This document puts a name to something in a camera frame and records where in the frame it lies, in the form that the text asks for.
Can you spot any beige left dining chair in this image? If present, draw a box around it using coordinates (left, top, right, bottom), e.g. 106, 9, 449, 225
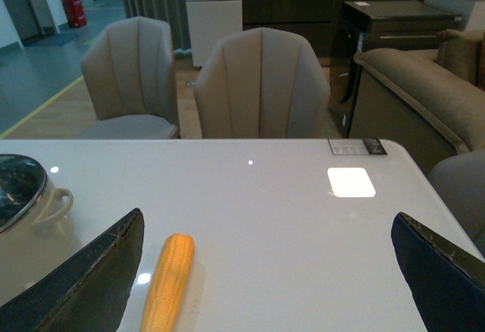
79, 17, 180, 139

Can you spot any table label sticker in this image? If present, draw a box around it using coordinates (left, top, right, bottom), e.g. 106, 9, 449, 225
328, 138, 387, 155

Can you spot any black appliance cabinet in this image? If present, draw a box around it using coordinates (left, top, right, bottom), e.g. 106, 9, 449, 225
329, 0, 462, 138

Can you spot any grey sofa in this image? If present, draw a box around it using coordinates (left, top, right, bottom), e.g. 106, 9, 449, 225
350, 30, 484, 173

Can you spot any beige electric cooking pot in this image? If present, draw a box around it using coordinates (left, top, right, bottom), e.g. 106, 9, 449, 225
1, 154, 74, 274

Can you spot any white tall cabinet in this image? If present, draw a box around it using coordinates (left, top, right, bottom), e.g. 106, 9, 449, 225
186, 0, 243, 67

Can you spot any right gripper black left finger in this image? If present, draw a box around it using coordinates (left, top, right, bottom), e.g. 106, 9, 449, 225
1, 208, 144, 331

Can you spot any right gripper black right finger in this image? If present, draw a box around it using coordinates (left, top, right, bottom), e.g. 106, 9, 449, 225
391, 212, 484, 331

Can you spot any red fire extinguisher box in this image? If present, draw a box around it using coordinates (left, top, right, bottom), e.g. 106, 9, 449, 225
61, 0, 87, 28

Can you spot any grey side chair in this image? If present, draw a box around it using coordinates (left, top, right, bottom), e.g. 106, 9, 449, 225
428, 150, 485, 253

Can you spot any beige dining chair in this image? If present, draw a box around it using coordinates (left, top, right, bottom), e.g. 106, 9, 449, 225
79, 17, 180, 139
194, 27, 330, 139

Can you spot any beige right dining chair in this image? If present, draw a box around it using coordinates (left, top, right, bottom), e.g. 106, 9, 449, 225
194, 27, 330, 139

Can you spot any yellow corn cob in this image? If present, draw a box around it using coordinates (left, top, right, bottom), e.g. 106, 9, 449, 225
140, 233, 195, 331

